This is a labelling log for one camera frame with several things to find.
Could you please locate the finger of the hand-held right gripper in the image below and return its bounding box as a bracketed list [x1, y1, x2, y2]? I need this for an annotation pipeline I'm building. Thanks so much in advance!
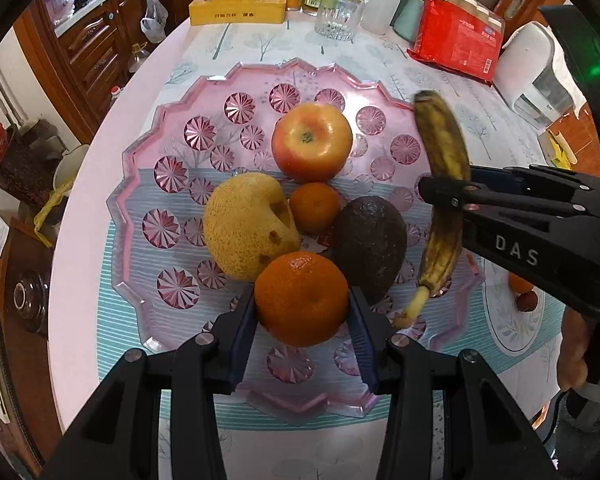
[417, 174, 600, 218]
[472, 164, 600, 206]

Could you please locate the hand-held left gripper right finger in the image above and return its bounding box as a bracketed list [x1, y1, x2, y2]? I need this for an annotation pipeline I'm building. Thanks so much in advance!
[347, 285, 556, 480]

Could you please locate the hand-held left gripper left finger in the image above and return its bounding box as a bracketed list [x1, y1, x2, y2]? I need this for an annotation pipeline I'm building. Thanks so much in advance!
[42, 285, 258, 480]

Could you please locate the mandarin orange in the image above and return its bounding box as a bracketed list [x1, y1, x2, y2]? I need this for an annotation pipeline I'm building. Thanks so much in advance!
[289, 182, 342, 235]
[254, 251, 351, 348]
[508, 270, 536, 295]

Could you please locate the spotted ripe banana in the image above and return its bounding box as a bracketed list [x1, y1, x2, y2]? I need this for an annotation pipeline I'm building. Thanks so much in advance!
[391, 90, 473, 331]

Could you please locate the white leaf-print plate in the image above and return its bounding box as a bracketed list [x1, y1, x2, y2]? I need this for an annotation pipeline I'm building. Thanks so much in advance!
[481, 255, 553, 358]

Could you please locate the dark avocado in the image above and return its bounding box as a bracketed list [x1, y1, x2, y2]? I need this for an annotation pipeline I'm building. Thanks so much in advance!
[332, 196, 409, 306]

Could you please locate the yellow pear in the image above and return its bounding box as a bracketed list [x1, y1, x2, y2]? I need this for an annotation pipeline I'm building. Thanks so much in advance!
[202, 172, 302, 282]

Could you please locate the pink plastic fruit bowl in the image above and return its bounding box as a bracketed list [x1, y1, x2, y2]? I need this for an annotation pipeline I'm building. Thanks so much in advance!
[106, 57, 486, 428]

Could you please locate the red apple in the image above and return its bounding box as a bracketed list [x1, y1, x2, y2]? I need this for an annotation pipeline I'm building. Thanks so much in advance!
[271, 102, 354, 183]

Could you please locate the person's right hand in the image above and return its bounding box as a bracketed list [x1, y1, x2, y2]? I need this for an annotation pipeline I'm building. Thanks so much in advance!
[557, 307, 591, 391]

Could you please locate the yellow sponge pack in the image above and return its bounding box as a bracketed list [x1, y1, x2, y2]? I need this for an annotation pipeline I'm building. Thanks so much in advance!
[537, 127, 578, 171]

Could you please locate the white countertop appliance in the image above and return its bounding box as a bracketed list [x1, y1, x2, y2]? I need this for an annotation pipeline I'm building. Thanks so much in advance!
[494, 21, 588, 131]

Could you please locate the white cloth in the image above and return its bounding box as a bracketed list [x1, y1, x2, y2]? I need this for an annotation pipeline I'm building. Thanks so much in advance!
[547, 35, 588, 113]

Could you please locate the red package of paper cups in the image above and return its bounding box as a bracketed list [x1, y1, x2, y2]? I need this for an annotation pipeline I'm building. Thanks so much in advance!
[407, 0, 507, 87]

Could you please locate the white squeeze bottle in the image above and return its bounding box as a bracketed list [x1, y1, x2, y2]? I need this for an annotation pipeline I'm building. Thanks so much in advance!
[358, 0, 402, 36]

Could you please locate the dark clay pot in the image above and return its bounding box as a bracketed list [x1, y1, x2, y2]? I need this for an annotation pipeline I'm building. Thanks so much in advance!
[10, 269, 51, 335]

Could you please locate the clear ribbed glass cup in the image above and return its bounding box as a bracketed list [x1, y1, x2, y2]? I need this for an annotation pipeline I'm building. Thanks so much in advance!
[315, 0, 365, 42]

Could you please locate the yellow cloth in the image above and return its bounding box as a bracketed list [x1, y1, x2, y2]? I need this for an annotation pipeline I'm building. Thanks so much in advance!
[32, 180, 73, 248]

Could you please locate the white enamel pot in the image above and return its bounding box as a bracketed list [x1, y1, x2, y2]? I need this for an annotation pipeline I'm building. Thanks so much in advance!
[52, 144, 91, 196]

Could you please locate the white tree-print tablecloth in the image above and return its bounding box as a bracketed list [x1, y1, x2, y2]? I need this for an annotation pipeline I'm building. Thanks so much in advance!
[157, 5, 571, 480]

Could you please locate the dark jar with red lid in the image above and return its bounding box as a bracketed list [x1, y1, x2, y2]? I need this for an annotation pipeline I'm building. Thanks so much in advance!
[0, 121, 56, 206]

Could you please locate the clear oil bottle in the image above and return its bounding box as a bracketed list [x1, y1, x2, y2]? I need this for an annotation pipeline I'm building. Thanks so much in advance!
[127, 42, 151, 75]

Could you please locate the yellow rectangular box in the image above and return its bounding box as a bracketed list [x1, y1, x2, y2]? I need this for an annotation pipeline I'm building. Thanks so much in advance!
[188, 0, 288, 27]

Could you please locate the wooden kitchen cabinet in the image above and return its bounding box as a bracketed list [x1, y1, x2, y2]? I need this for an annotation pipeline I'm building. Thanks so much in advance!
[15, 0, 221, 141]

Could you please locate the white plastic bag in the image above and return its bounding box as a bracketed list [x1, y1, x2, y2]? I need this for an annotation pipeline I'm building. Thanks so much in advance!
[140, 0, 168, 45]

